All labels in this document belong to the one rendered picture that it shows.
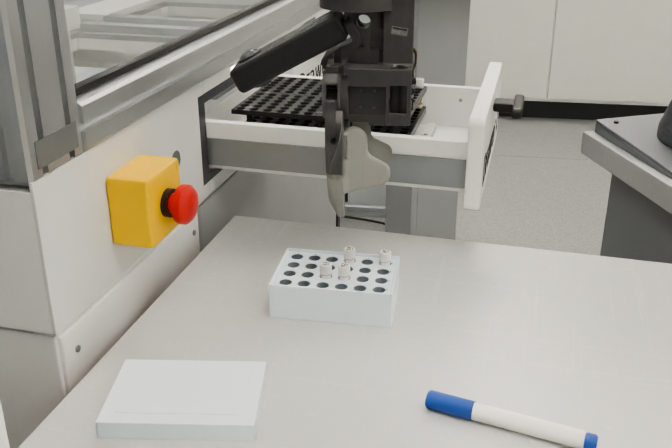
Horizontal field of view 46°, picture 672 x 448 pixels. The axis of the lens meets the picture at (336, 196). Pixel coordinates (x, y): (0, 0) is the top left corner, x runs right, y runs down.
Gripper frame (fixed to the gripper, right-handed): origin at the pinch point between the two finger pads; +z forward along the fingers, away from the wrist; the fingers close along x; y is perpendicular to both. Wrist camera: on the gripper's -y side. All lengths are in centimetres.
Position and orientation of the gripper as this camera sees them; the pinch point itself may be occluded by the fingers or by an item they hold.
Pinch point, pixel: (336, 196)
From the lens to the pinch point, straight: 78.4
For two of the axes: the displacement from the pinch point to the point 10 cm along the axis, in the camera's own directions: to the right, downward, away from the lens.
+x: 1.0, -3.8, 9.2
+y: 9.9, 0.4, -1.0
